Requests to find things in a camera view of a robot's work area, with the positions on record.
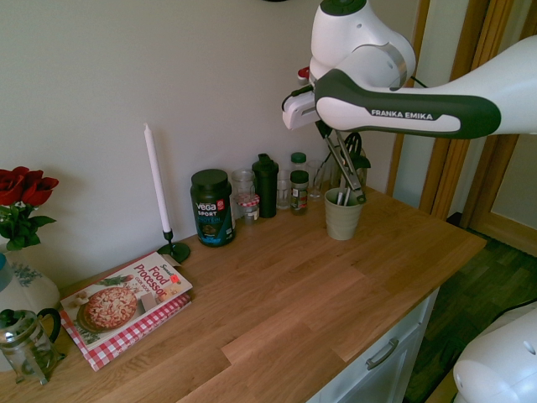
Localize empty clear glass jar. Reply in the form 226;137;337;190
231;168;256;198

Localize tall white candle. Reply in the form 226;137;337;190
143;123;172;233

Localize wooden door frame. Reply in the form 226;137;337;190
385;0;537;243

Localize black slotted spatula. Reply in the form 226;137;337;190
344;132;364;170

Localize red checkered cookbook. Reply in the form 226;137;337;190
58;292;193;373

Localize glass French press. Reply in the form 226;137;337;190
0;308;67;386

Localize white cabinet drawer front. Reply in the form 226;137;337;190
335;289;440;403

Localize silver drawer handle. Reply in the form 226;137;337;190
365;338;399;370

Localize black protein powder tub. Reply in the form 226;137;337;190
190;168;237;248

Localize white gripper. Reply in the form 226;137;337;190
281;90;333;139

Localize black shaker bottle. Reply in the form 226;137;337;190
251;153;279;219

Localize small jar with checkered lid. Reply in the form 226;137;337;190
236;194;261;226

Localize spice jar with dark lid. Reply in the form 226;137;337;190
289;170;310;216

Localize green ribbed utensil holder cup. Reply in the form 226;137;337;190
324;187;364;241

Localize food processor cookbook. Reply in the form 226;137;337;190
60;251;195;353

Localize white floral vase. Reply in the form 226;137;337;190
0;243;60;324

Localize clear drinking glass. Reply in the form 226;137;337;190
308;160;327;198
275;169;293;211

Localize red rose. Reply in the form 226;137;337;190
18;170;60;249
0;166;33;253

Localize black metal kitchen tongs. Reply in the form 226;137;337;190
323;129;367;207

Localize black candle holder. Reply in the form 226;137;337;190
157;229;191;264

